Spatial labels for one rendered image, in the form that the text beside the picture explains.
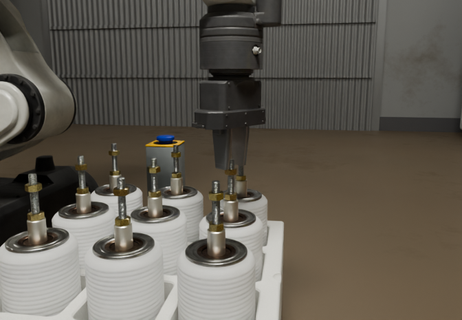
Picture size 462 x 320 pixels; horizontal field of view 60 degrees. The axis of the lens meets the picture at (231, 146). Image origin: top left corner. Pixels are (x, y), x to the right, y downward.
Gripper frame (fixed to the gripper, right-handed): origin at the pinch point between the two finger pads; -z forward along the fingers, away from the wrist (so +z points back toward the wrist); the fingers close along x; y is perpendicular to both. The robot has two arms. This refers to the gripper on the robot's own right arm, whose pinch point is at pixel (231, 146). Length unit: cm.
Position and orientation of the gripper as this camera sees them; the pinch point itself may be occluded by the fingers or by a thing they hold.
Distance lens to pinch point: 58.0
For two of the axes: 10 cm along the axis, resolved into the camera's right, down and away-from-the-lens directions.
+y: 7.4, 1.2, -6.6
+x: -6.7, 1.3, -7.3
